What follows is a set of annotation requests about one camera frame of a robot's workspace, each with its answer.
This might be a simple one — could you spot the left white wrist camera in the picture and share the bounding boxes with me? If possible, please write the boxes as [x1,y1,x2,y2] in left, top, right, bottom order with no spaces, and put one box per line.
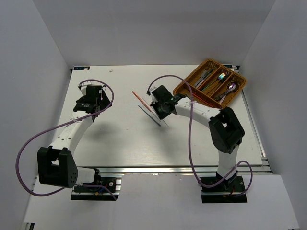
[78,82,89,96]

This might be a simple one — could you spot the iridescent rainbow fork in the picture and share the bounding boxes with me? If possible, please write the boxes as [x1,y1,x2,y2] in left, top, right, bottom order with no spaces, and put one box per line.
[202,72,226,92]

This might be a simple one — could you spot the teal chopstick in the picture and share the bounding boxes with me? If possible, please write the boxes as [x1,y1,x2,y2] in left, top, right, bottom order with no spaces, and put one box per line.
[138,105,161,127]

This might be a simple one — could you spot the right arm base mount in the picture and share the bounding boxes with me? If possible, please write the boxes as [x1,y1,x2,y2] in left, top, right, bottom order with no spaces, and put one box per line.
[201,176,247,204]

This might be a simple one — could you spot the silver patterned table knife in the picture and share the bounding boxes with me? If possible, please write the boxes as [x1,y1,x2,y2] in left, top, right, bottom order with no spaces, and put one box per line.
[200,68,214,78]

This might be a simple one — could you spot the orange wicker cutlery tray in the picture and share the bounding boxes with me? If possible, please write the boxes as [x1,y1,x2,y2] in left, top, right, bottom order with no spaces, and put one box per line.
[173,59,247,109]

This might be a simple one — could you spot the blue label sticker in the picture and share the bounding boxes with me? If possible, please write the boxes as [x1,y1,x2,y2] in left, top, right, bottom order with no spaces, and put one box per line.
[73,66,90,71]

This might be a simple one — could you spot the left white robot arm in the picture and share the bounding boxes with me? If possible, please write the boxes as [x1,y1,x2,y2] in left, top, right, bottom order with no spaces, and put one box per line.
[37,84,110,191]

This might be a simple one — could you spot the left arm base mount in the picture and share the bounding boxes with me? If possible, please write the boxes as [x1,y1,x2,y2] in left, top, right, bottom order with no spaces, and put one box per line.
[71,173,123,201]

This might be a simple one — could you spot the orange white chopstick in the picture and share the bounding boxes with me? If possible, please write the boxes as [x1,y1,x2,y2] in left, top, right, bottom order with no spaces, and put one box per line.
[131,91,152,112]

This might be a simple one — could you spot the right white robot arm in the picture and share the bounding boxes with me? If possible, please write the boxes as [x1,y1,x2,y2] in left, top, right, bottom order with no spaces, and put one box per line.
[147,85,245,191]

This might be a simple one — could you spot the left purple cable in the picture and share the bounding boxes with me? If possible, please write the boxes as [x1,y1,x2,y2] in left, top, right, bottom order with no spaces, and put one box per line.
[15,79,118,201]

